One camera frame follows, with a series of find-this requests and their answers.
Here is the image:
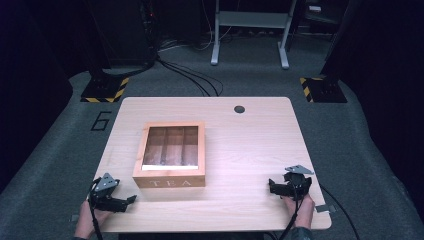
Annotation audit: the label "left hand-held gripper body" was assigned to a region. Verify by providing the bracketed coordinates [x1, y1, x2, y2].
[87, 172, 129, 213]

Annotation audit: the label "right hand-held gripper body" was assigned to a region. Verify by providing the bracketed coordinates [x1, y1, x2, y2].
[281, 164, 315, 201]

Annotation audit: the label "person's left hand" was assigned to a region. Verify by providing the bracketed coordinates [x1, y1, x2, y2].
[73, 199, 114, 240]

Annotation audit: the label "person's right hand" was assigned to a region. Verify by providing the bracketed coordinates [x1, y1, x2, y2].
[283, 193, 316, 230]

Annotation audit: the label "wooden tea box glass lid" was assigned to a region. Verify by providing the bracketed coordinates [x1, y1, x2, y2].
[132, 120, 207, 189]

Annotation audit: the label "black stand base striped tape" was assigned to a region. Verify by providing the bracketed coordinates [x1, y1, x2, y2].
[298, 76, 349, 104]
[80, 76, 131, 104]

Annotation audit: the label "black cabinet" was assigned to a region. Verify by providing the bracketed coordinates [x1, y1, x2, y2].
[87, 0, 158, 69]

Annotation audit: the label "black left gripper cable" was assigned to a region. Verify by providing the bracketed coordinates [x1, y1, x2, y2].
[87, 177, 104, 240]

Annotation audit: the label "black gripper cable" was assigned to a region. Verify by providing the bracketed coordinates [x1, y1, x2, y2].
[277, 195, 305, 240]
[87, 177, 104, 240]

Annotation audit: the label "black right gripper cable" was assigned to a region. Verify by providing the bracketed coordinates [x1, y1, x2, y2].
[277, 195, 305, 240]

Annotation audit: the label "black cable beside table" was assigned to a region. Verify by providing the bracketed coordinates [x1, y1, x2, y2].
[319, 184, 362, 240]

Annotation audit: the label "black floor cables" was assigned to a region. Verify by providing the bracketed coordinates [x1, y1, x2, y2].
[155, 54, 225, 98]

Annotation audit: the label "white metal desk frame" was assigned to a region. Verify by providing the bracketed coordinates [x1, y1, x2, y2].
[210, 0, 298, 70]

